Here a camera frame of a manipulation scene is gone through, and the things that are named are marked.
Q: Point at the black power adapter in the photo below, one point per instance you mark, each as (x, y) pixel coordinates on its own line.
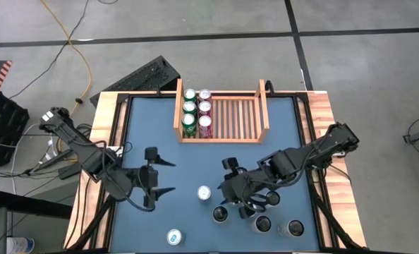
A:
(68, 171)

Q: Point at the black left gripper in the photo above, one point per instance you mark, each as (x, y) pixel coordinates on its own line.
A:
(149, 176)

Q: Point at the silver blue Red Bull can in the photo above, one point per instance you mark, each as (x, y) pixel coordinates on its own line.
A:
(174, 236)
(204, 192)

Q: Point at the white Celsius Arctic Vibe can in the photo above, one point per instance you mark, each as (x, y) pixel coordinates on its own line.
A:
(233, 193)
(273, 199)

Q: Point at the black floor beam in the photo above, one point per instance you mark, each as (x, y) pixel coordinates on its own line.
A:
(29, 204)

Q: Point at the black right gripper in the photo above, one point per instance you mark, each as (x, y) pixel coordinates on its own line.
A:
(246, 185)

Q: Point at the black plastic crate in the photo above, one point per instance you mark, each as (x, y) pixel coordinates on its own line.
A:
(8, 127)

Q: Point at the wooden slatted shelf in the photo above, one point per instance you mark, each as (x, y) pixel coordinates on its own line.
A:
(237, 120)

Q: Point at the white Celsius Tropical Vibe can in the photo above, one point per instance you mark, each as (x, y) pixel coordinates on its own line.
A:
(220, 213)

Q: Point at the red Coca-Cola can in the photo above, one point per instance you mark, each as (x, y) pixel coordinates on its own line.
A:
(205, 123)
(205, 94)
(205, 106)

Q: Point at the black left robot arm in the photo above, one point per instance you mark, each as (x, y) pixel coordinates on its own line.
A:
(86, 151)

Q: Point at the white plastic jug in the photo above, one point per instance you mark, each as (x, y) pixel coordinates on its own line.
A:
(19, 245)

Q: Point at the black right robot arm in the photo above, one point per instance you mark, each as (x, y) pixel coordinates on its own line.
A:
(308, 151)

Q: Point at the green Sprite can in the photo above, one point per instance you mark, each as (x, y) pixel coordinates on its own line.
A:
(190, 94)
(189, 107)
(188, 121)

